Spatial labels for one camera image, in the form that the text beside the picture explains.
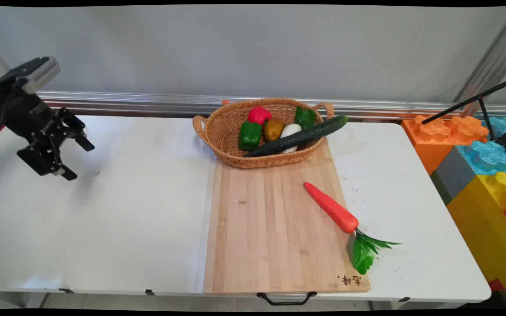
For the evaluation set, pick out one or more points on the orange giant building block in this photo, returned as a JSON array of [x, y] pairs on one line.
[[428, 140]]

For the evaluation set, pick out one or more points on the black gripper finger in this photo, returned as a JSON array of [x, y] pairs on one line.
[[44, 158], [77, 131]]

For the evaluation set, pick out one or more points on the grey giant building block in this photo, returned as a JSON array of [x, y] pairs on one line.
[[453, 175]]

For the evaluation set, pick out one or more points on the green leafy toy vegetable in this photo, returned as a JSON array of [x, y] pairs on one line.
[[305, 117]]

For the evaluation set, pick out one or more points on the black tripod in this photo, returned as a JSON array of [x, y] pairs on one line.
[[483, 112]]

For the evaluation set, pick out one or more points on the green toy pepper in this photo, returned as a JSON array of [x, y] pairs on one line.
[[249, 136]]

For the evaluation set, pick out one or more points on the aluminium table rail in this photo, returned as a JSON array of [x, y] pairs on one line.
[[147, 103]]

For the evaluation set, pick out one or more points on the red toy pepper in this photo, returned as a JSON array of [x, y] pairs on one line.
[[259, 115]]

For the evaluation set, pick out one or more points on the brown toy potato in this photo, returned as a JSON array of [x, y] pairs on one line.
[[274, 129]]

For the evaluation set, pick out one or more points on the wooden cutting board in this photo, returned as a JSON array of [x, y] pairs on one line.
[[270, 228]]

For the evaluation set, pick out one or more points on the yellow giant building block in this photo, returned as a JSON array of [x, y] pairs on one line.
[[486, 228]]

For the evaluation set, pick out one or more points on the white toy vegetable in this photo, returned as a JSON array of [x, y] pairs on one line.
[[290, 131]]

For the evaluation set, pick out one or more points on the woven wicker basket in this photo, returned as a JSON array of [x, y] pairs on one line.
[[222, 131]]

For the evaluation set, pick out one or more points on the dark green toy cucumber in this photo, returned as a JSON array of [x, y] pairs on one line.
[[305, 135]]

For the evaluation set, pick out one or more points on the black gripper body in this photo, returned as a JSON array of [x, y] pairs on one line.
[[29, 116]]

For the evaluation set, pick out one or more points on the blue giant building block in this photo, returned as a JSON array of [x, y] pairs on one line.
[[486, 158]]

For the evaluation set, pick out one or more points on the orange toy carrot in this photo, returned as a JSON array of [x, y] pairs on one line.
[[332, 208]]

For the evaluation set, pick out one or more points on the aluminium diagonal frame post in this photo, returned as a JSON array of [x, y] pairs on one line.
[[494, 52]]

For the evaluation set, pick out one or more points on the silver black wrist camera box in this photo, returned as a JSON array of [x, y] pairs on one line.
[[37, 72]]

